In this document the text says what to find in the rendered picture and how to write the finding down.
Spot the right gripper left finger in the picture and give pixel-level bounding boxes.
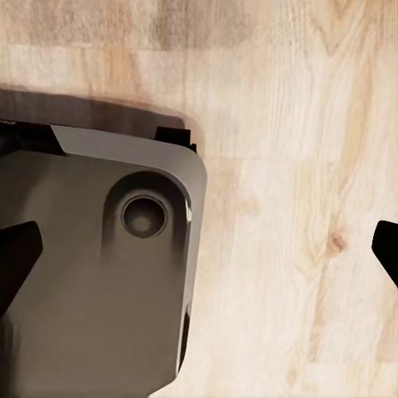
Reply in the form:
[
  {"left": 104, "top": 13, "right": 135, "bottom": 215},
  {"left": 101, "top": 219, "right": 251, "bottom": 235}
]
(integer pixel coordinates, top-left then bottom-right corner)
[{"left": 0, "top": 221, "right": 43, "bottom": 320}]

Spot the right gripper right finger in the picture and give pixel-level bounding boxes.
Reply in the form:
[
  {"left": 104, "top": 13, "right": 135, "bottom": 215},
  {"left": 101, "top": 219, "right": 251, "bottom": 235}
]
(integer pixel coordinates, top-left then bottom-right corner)
[{"left": 371, "top": 220, "right": 398, "bottom": 286}]

